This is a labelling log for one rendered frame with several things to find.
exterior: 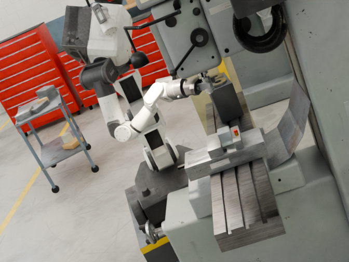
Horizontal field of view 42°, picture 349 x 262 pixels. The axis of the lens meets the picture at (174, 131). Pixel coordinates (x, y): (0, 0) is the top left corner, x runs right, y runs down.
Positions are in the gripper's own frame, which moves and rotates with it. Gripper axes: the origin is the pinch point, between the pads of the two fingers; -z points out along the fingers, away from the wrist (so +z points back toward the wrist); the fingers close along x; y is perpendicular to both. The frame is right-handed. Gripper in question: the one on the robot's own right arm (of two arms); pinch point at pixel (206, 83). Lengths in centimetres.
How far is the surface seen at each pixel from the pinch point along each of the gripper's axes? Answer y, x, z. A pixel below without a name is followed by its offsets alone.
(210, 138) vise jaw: 21.9, -8.8, 3.1
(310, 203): 62, -4, -29
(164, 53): -18.9, -6.7, 9.8
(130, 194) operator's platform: 85, 40, 113
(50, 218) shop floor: 126, 65, 249
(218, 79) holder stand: 13.1, 36.5, 14.1
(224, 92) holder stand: 17.7, 29.1, 9.6
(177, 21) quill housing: -30.5, -9.3, -3.3
